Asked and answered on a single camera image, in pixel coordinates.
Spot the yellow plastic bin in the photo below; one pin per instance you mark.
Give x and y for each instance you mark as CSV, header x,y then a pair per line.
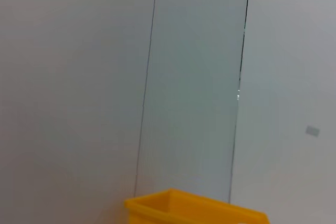
x,y
189,211

